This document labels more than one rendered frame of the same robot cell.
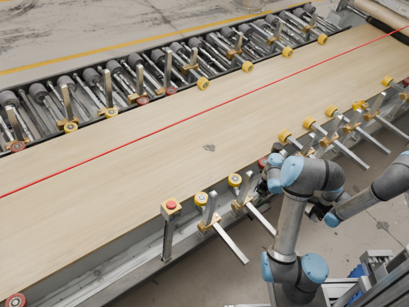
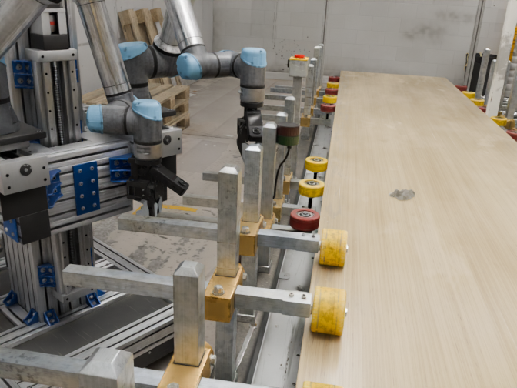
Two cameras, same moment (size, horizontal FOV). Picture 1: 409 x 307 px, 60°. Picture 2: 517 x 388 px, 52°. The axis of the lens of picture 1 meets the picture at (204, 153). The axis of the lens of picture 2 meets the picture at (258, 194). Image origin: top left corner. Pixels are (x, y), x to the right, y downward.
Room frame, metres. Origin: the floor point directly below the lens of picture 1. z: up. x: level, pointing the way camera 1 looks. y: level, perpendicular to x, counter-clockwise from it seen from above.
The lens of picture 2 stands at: (2.47, -1.26, 1.47)
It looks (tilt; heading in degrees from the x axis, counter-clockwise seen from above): 21 degrees down; 144
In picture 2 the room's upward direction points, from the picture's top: 3 degrees clockwise
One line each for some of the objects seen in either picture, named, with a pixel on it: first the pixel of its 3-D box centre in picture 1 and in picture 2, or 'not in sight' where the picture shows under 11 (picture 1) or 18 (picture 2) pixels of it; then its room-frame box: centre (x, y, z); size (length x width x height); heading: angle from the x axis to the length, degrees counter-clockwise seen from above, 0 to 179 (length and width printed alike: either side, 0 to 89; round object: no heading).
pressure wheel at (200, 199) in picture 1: (200, 202); (315, 173); (1.15, -0.03, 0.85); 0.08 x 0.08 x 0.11
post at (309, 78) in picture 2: not in sight; (307, 109); (0.33, 0.62, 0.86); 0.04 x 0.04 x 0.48; 45
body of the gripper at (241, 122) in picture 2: (265, 184); (250, 120); (1.18, -0.34, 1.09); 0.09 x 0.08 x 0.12; 155
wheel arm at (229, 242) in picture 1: (220, 232); (260, 181); (1.01, -0.17, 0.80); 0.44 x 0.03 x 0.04; 45
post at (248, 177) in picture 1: (241, 198); (277, 185); (1.22, -0.26, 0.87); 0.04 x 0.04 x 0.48; 45
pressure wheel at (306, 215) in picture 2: (263, 167); (303, 231); (1.50, -0.38, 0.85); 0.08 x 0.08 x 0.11
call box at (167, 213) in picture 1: (170, 209); (298, 67); (0.85, 0.10, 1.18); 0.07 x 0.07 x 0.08; 45
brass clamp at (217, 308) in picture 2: (328, 140); (225, 289); (1.76, -0.80, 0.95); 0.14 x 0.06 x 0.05; 135
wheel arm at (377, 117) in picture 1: (386, 124); not in sight; (2.05, -1.25, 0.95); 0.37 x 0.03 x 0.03; 45
